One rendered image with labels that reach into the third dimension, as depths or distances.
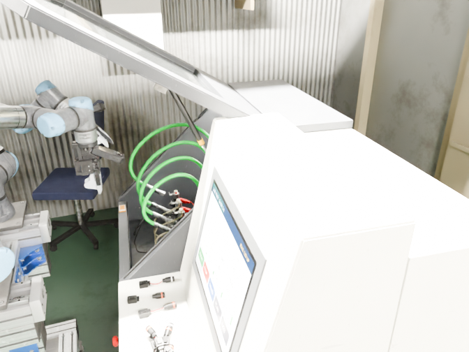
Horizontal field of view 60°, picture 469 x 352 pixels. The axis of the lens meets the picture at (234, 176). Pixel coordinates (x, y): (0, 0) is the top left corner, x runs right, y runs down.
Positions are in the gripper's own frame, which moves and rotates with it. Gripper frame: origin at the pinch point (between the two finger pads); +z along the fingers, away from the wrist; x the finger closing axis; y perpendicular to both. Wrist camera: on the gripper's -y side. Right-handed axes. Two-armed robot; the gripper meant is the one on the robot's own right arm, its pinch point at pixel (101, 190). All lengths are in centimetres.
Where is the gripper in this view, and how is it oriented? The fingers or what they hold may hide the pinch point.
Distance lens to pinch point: 160.8
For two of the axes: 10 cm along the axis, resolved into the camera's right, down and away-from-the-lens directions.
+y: -9.7, 1.1, -2.3
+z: 0.0, 9.0, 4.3
